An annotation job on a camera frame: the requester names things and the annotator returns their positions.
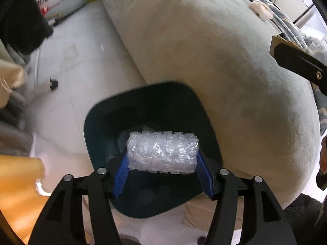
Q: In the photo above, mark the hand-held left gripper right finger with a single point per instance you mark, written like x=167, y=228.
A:
x=204, y=176

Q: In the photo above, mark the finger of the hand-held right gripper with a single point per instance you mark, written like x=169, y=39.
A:
x=296, y=61

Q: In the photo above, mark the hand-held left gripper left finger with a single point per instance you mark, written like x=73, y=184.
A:
x=120, y=176

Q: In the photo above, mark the brown cardboard piece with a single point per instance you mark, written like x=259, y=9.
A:
x=277, y=40

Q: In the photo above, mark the bubble wrap roll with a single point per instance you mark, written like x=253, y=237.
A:
x=163, y=150

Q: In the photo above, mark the dark green trash bin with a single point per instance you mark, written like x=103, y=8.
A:
x=107, y=122

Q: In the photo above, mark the blue patterned blanket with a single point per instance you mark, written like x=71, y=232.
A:
x=286, y=23

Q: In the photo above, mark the crumpled white tissue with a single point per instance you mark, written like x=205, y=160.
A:
x=261, y=10

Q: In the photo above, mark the person's dark fuzzy clothing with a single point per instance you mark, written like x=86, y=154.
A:
x=304, y=214

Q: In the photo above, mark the black caster wheel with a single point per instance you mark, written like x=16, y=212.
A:
x=53, y=83

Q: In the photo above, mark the beige hanging cloth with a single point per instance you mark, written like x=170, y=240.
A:
x=10, y=74

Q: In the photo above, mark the black hanging garment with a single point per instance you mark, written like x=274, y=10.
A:
x=23, y=25

